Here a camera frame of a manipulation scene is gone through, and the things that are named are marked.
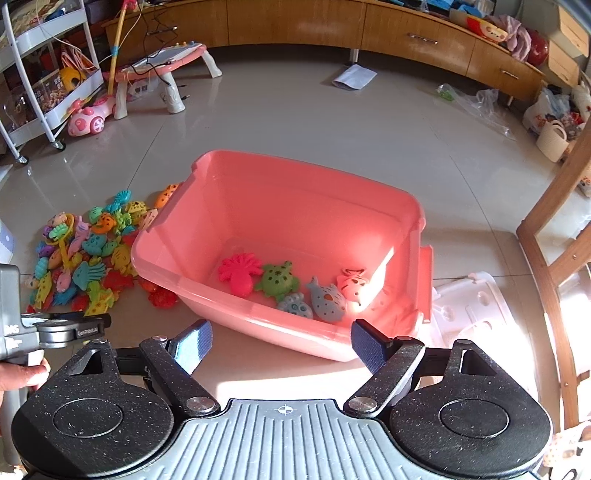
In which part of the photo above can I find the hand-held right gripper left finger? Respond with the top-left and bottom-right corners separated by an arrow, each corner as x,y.
59,319 -> 221,419

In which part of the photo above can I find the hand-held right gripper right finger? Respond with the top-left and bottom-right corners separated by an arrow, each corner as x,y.
345,319 -> 502,417

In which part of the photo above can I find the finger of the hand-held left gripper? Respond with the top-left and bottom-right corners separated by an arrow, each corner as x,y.
21,311 -> 112,350

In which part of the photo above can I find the pink plastic tub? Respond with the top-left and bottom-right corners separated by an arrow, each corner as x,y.
130,150 -> 435,363

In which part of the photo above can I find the person's left hand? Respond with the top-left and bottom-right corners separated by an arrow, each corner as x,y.
0,359 -> 51,408

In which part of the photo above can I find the white and blue packet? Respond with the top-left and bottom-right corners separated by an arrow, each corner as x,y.
0,220 -> 18,265

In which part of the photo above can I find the grey-blue fish toy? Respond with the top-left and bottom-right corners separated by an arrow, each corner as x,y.
307,276 -> 348,322

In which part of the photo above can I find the red crab toy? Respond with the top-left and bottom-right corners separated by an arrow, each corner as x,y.
139,278 -> 180,309

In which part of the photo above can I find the pile of colourful sea toys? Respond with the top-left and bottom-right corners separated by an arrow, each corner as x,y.
25,190 -> 160,317

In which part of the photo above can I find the small grey sea creature toy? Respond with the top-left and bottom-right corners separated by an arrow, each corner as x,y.
277,292 -> 315,319

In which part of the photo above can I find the pink coral toy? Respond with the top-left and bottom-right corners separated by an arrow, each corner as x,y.
218,252 -> 263,295

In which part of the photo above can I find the green turtle toy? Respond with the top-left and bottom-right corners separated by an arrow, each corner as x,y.
254,261 -> 299,297

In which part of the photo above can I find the white plastic board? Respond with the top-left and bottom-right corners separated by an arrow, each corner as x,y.
424,270 -> 514,349

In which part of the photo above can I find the orange spotted fish toy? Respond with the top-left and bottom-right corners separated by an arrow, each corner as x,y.
154,183 -> 182,209

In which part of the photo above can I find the pink toy car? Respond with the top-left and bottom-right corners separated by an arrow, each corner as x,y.
67,96 -> 117,138

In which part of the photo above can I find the wooden chair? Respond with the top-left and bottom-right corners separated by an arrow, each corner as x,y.
516,91 -> 591,430

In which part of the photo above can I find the snack box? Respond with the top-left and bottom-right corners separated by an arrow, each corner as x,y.
28,74 -> 70,115

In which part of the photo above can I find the yellow round toy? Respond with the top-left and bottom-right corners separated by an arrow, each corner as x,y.
58,67 -> 88,94

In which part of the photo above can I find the floral cloth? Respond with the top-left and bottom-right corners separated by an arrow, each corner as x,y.
541,421 -> 591,480

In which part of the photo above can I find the white rolling cart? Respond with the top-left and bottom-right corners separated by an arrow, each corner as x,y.
0,0 -> 105,163

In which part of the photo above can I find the clear plastic bag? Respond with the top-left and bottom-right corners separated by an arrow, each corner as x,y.
437,83 -> 517,141

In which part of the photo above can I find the yellow toy pole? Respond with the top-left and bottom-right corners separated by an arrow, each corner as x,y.
105,0 -> 137,95

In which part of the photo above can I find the white paper sheet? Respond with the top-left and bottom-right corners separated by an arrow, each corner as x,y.
332,64 -> 378,90

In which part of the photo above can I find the white woven basket bag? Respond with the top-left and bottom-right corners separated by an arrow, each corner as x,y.
536,120 -> 570,162

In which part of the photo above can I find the pink toy drawing table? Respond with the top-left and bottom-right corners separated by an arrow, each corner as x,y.
102,42 -> 223,121

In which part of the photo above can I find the white printed plastic bag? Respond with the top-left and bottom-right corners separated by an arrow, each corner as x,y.
522,87 -> 572,136

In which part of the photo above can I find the long wooden cabinet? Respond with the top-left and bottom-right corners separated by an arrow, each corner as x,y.
102,0 -> 547,101

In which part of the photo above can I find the red and yellow toy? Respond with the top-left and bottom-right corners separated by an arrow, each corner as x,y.
464,14 -> 509,43

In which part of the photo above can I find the red ball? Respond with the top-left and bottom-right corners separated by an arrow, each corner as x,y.
526,28 -> 550,66

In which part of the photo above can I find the pink cloth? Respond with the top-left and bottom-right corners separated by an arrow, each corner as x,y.
482,14 -> 535,63

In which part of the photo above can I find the black cable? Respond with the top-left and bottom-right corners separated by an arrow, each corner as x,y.
131,0 -> 191,103

